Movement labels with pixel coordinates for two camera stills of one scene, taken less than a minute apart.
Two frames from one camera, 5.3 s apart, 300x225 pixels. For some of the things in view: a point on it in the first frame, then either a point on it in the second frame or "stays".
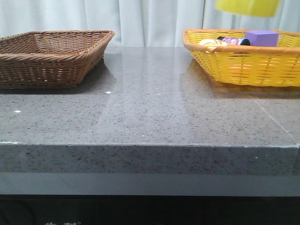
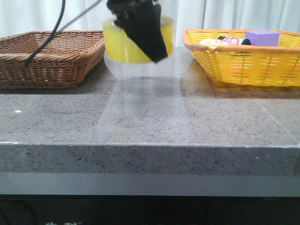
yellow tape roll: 266,8 -> 119,47
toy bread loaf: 212,43 stays
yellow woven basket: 278,66 stays
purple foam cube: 263,38 stays
